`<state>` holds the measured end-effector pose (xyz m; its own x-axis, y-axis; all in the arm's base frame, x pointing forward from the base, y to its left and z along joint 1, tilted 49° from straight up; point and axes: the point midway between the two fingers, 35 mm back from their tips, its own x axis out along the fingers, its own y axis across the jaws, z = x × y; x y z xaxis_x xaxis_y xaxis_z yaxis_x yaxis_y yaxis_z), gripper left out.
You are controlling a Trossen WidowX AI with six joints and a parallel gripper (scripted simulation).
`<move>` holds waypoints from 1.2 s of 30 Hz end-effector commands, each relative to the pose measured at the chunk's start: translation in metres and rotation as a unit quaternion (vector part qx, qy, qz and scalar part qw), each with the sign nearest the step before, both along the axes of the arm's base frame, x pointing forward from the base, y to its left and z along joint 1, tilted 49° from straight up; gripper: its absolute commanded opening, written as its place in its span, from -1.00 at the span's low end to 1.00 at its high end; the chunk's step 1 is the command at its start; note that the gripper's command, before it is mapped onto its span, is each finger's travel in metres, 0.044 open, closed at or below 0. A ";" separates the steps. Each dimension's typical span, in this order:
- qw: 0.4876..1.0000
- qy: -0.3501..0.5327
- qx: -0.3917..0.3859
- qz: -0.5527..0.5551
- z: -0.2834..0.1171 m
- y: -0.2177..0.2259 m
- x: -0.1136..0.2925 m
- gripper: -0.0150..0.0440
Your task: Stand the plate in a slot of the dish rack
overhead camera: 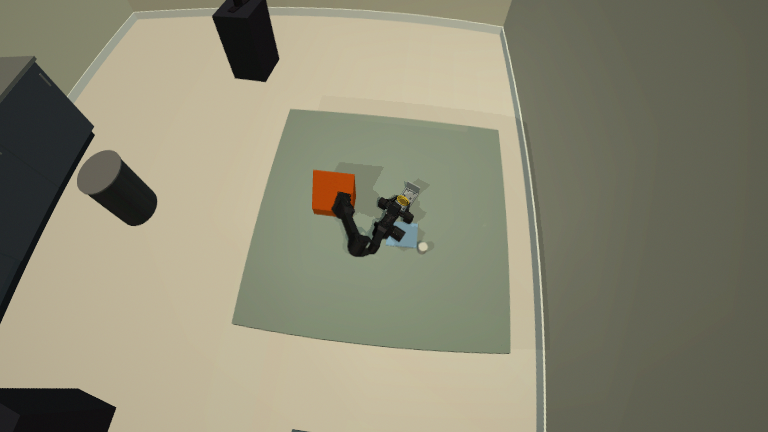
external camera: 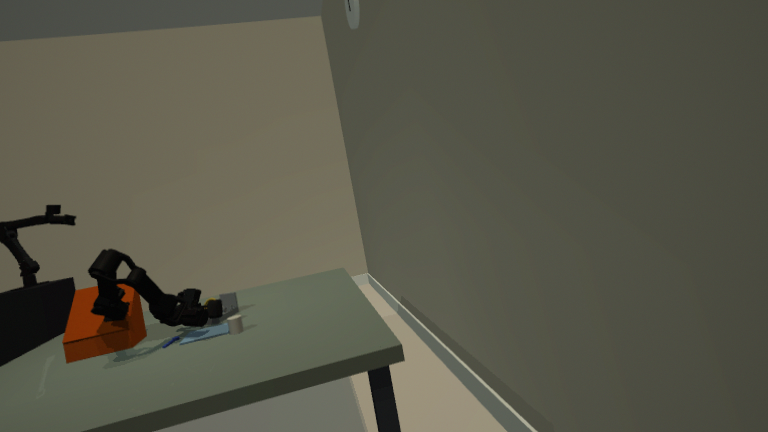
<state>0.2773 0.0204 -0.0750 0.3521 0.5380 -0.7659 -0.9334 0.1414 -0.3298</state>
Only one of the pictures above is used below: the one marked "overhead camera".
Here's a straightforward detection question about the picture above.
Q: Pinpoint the light blue square mat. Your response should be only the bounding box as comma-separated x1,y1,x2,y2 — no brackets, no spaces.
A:
386,221,418,248

